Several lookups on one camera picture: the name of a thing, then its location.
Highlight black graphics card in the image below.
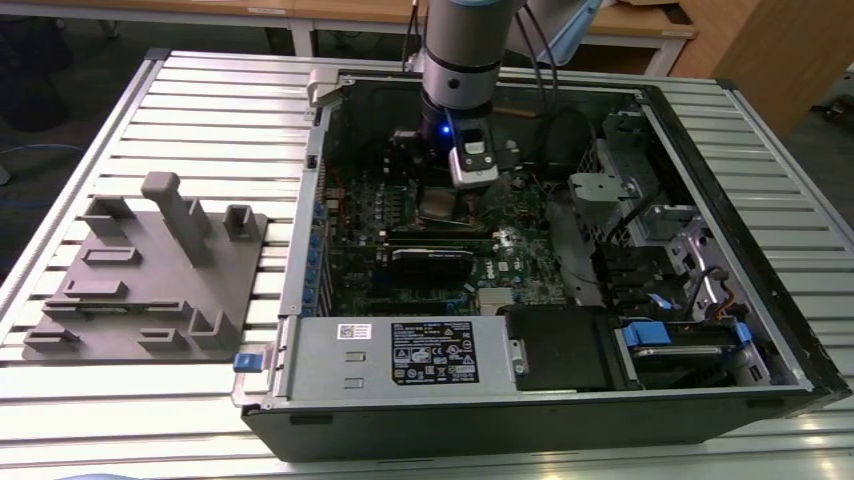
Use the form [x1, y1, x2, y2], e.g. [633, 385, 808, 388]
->
[390, 246, 478, 287]

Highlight grey plastic parts rack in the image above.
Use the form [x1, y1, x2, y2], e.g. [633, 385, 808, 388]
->
[21, 171, 271, 362]

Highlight silver finned chipset heatsink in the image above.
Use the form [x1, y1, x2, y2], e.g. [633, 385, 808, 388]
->
[477, 287, 521, 307]

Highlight black curved drive cable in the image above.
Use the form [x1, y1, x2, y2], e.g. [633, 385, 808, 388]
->
[604, 192, 660, 251]

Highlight silver power supply unit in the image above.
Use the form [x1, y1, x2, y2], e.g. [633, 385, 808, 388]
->
[277, 314, 530, 404]

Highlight black RAM slot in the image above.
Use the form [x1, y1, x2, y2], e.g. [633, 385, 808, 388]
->
[389, 236, 502, 247]

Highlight black plastic bracket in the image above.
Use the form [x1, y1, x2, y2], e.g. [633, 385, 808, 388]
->
[590, 243, 676, 309]

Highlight grey case handle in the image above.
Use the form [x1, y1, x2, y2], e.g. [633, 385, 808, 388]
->
[306, 68, 346, 109]

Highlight black open PC case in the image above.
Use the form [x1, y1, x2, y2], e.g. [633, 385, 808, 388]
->
[230, 67, 854, 464]

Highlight black cable with plug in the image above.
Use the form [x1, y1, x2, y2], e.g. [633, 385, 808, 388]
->
[686, 264, 733, 321]

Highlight wooden cabinet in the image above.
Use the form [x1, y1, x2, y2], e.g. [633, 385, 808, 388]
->
[666, 0, 854, 139]

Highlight coloured power wires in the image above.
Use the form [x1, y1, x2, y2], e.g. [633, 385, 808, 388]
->
[710, 294, 744, 321]

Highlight CPU with silver top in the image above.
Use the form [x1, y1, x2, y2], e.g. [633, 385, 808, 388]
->
[420, 192, 464, 222]

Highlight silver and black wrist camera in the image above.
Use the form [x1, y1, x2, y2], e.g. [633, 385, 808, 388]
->
[448, 117, 502, 190]

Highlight thick black looped cable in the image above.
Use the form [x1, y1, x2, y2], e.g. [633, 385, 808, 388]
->
[541, 107, 601, 169]

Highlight metal drive cage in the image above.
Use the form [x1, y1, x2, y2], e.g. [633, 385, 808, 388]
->
[566, 112, 680, 246]

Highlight CPU socket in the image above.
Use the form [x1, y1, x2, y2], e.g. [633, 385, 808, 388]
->
[412, 185, 493, 233]

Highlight wooden desk white frame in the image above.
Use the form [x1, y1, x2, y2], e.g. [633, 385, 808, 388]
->
[310, 0, 700, 76]
[0, 0, 320, 56]

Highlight blue floor cable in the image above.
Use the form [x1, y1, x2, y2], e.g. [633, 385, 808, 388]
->
[0, 143, 87, 157]

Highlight hard disk in blue carrier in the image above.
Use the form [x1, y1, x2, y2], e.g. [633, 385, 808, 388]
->
[614, 319, 756, 390]

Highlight green motherboard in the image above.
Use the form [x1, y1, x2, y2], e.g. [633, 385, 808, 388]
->
[318, 159, 586, 319]

